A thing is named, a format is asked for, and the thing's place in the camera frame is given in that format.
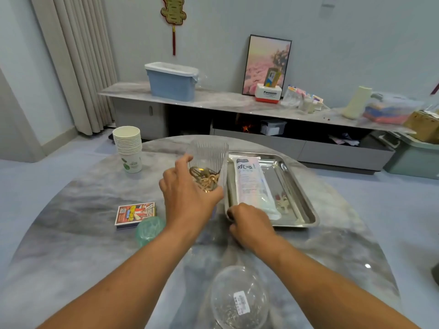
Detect person's left hand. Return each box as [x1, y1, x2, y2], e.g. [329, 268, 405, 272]
[159, 154, 225, 240]

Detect person's right hand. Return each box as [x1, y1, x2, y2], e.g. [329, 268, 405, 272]
[227, 202, 284, 261]

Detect clear printed plastic bag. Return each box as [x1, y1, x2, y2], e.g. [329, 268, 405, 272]
[230, 154, 282, 221]

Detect clear ribbed organizer box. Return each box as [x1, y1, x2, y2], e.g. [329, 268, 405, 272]
[188, 138, 230, 194]

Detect pale green plastic lid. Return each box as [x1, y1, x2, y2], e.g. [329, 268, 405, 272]
[135, 216, 166, 239]

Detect metal tray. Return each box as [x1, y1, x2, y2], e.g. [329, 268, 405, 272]
[224, 153, 321, 229]

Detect colourful matchbox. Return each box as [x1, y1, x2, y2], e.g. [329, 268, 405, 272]
[114, 201, 156, 228]

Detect clear round plastic bowl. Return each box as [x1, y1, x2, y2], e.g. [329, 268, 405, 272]
[209, 265, 270, 329]

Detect group of white paper cups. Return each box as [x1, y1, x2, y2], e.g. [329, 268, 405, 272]
[112, 126, 144, 174]

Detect person's right forearm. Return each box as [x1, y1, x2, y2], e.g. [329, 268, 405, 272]
[257, 239, 419, 329]

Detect person's left forearm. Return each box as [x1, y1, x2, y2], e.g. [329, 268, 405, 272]
[37, 226, 200, 329]

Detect grey cabinet with marble top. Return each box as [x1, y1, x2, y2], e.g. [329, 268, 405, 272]
[99, 82, 412, 173]

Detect white box in cabinet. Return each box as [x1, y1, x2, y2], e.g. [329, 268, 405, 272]
[260, 120, 288, 136]

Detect blue storage box white lid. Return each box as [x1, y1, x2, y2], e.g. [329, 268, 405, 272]
[144, 61, 200, 102]

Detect loose papers in cabinet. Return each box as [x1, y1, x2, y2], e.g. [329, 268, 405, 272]
[328, 133, 359, 146]

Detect white and red small box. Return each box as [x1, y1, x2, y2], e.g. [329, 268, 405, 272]
[254, 83, 283, 104]

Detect clear bag of snacks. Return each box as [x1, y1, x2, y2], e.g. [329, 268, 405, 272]
[280, 85, 305, 108]

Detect small colourful box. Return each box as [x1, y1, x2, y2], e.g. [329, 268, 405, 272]
[264, 68, 282, 88]

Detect framed pink picture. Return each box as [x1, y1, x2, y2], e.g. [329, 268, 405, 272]
[242, 35, 292, 96]

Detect cream paper roll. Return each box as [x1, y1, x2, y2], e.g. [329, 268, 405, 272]
[342, 85, 373, 121]

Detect grey green storage bin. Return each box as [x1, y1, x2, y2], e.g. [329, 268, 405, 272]
[377, 130, 439, 180]

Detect beige curtain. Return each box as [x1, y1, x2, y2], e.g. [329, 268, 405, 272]
[29, 0, 119, 136]

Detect clear storage box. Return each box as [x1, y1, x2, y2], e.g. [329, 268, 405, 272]
[363, 91, 423, 125]

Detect cardboard box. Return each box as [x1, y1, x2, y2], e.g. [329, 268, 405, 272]
[403, 109, 439, 144]

